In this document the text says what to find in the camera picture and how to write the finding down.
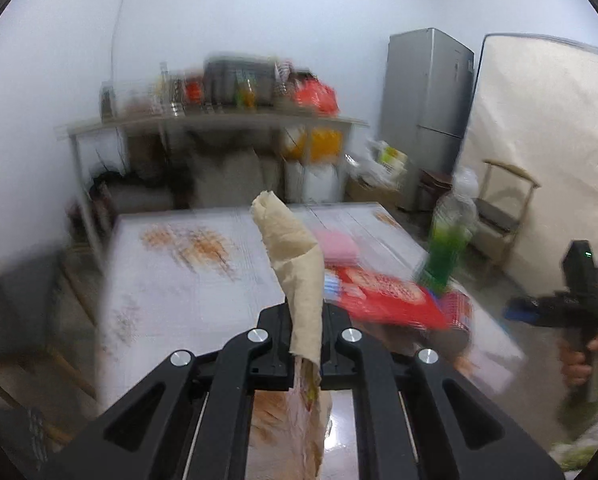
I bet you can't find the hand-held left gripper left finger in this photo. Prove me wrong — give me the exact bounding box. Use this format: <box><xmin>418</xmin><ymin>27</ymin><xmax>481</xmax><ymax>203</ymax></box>
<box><xmin>39</xmin><ymin>305</ymin><xmax>295</xmax><ymax>480</ymax></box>

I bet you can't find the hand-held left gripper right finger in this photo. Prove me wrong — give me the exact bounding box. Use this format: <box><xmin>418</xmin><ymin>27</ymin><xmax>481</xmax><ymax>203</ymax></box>
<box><xmin>320</xmin><ymin>305</ymin><xmax>565</xmax><ymax>480</ymax></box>

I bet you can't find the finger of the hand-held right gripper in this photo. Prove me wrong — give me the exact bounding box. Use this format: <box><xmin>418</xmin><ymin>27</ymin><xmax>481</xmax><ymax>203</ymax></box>
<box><xmin>503</xmin><ymin>297</ymin><xmax>535</xmax><ymax>326</ymax></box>

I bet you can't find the brown paper bag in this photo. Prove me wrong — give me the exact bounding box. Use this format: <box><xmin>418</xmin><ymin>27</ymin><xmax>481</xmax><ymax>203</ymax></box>
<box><xmin>250</xmin><ymin>190</ymin><xmax>334</xmax><ymax>480</ymax></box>

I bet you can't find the person's right hand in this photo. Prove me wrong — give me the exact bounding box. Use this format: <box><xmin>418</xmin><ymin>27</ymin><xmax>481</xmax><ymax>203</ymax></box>
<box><xmin>556</xmin><ymin>332</ymin><xmax>598</xmax><ymax>388</ymax></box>

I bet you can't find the red tin can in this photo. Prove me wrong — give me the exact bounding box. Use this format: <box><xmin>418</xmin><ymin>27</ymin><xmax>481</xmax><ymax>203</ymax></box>
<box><xmin>441</xmin><ymin>290</ymin><xmax>475</xmax><ymax>333</ymax></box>

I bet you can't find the red flat box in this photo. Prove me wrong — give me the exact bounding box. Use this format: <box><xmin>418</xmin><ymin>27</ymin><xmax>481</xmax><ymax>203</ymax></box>
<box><xmin>324</xmin><ymin>265</ymin><xmax>452</xmax><ymax>331</ymax></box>

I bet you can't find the wooden chair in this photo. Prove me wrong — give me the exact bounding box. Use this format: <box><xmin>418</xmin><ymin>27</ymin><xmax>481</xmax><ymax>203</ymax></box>
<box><xmin>472</xmin><ymin>159</ymin><xmax>540</xmax><ymax>281</ymax></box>

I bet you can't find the green plastic bottle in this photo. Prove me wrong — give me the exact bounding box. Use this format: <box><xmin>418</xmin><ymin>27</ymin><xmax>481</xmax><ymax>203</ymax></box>
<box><xmin>414</xmin><ymin>167</ymin><xmax>480</xmax><ymax>296</ymax></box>

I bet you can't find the pink packet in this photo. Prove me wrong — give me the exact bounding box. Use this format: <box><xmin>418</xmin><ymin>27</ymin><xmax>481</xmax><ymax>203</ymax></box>
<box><xmin>316</xmin><ymin>230</ymin><xmax>362</xmax><ymax>266</ymax></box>

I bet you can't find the fuzzy green white garment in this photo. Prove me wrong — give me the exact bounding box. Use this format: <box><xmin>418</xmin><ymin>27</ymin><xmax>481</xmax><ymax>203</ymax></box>
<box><xmin>552</xmin><ymin>375</ymin><xmax>598</xmax><ymax>471</ymax></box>

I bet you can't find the dark wooden stool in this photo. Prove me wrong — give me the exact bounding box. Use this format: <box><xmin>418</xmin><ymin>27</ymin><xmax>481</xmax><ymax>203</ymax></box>
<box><xmin>419</xmin><ymin>169</ymin><xmax>455</xmax><ymax>211</ymax></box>

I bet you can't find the cardboard box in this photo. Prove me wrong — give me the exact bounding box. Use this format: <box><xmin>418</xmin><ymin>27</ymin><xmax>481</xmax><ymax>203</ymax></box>
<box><xmin>346</xmin><ymin>175</ymin><xmax>402</xmax><ymax>208</ymax></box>

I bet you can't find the white sack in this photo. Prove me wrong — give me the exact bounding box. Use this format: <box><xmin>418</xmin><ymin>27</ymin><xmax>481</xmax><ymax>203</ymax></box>
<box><xmin>284</xmin><ymin>160</ymin><xmax>340</xmax><ymax>203</ymax></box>

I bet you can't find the beige sack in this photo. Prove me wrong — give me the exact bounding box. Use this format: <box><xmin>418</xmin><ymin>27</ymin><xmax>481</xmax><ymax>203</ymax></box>
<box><xmin>191</xmin><ymin>150</ymin><xmax>267</xmax><ymax>208</ymax></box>

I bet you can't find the white mattress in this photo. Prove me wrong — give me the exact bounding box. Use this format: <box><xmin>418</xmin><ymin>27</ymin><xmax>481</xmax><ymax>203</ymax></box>
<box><xmin>454</xmin><ymin>34</ymin><xmax>598</xmax><ymax>306</ymax></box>

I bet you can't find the white plastic bag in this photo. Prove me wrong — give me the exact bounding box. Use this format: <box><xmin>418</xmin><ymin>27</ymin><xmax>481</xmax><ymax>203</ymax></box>
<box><xmin>361</xmin><ymin>140</ymin><xmax>410</xmax><ymax>181</ymax></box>

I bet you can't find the yellow bag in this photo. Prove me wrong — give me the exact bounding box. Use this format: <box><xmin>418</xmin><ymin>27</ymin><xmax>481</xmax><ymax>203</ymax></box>
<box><xmin>306</xmin><ymin>127</ymin><xmax>342</xmax><ymax>163</ymax></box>

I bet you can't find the grey refrigerator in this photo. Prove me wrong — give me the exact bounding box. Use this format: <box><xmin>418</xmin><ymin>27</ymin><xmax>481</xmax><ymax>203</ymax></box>
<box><xmin>379</xmin><ymin>27</ymin><xmax>475</xmax><ymax>213</ymax></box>

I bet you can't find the grey shelf table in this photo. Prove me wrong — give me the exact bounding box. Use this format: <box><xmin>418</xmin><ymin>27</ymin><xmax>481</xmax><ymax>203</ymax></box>
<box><xmin>54</xmin><ymin>112</ymin><xmax>370</xmax><ymax>261</ymax></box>

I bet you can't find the red plastic bag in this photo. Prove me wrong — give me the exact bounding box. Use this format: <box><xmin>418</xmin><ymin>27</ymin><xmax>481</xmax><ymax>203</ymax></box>
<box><xmin>289</xmin><ymin>77</ymin><xmax>340</xmax><ymax>116</ymax></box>

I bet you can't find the black microwave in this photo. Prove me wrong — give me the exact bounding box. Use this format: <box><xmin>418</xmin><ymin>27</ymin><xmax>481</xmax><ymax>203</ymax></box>
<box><xmin>204</xmin><ymin>57</ymin><xmax>277</xmax><ymax>108</ymax></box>

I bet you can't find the cluster of condiment bottles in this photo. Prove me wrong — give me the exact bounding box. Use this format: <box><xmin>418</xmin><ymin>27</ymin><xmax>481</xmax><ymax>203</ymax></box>
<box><xmin>151</xmin><ymin>62</ymin><xmax>205</xmax><ymax>116</ymax></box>

